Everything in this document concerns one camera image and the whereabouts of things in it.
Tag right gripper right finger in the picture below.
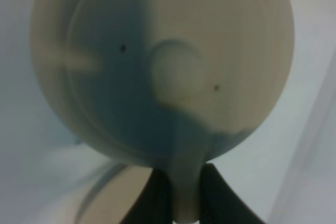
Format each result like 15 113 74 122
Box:
199 164 265 224

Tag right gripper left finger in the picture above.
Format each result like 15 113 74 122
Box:
123 169 173 224

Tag beige teapot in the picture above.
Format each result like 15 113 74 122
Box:
30 0 294 223

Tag beige teapot saucer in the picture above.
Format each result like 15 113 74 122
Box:
74 164 152 223

